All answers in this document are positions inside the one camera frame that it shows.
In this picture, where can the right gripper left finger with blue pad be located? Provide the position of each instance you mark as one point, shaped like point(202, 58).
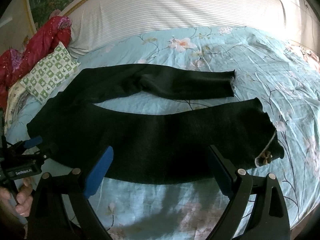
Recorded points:
point(61, 207)

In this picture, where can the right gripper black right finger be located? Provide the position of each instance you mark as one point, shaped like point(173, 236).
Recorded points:
point(268, 219)

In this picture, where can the finger of the left gripper with blue tip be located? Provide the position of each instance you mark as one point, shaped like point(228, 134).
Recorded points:
point(32, 142)

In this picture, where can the black pants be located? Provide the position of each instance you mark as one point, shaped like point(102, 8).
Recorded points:
point(155, 149)

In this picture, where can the person left hand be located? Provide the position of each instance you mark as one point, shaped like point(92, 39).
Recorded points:
point(24, 201)

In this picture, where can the cream patterned cloth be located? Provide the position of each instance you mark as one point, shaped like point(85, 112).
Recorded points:
point(17, 98)

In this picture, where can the green white patterned pillow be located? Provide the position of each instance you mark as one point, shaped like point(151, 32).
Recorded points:
point(49, 73)

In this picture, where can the red quilted blanket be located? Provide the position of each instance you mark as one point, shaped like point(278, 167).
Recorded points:
point(15, 65)

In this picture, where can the light blue floral quilt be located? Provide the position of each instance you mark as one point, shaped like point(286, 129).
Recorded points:
point(160, 100)

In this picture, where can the white striped bed sheet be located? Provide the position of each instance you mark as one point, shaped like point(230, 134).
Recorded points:
point(98, 22)

